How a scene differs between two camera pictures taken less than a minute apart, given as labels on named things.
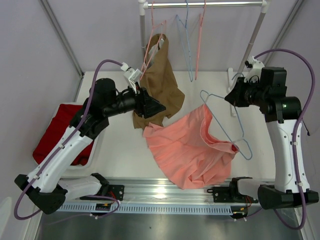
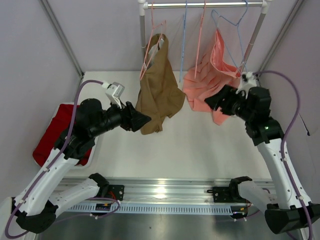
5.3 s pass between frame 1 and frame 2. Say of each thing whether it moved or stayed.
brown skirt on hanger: stayed
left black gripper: moved
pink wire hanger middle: stayed
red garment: stayed
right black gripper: moved
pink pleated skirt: moved
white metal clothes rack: stayed
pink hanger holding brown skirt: stayed
